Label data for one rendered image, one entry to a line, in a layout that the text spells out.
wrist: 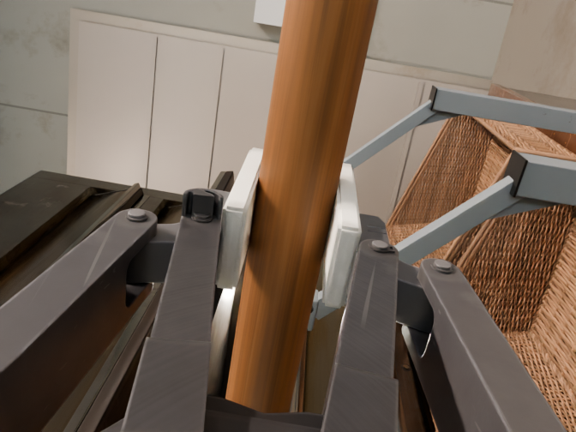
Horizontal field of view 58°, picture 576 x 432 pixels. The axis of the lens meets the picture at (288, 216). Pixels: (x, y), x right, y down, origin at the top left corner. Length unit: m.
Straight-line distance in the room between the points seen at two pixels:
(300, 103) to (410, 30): 3.54
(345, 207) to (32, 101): 4.06
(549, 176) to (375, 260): 0.48
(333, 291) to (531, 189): 0.47
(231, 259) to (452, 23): 3.63
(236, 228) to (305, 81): 0.05
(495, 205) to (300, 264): 0.45
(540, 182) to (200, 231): 0.51
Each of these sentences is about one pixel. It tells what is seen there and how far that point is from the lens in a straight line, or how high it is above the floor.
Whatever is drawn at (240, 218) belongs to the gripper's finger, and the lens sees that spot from 0.16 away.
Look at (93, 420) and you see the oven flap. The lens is 0.81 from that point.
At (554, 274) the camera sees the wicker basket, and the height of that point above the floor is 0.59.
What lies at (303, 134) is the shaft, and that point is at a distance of 0.18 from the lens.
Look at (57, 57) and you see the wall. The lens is 4.08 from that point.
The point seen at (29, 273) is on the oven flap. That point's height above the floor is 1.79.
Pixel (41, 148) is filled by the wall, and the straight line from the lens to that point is 4.25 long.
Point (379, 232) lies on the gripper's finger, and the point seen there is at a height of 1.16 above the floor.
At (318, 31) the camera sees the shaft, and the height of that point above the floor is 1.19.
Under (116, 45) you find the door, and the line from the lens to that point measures 3.86.
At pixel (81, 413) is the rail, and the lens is 0.83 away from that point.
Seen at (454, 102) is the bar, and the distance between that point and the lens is 1.07.
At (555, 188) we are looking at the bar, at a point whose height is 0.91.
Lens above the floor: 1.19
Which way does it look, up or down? level
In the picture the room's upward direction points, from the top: 80 degrees counter-clockwise
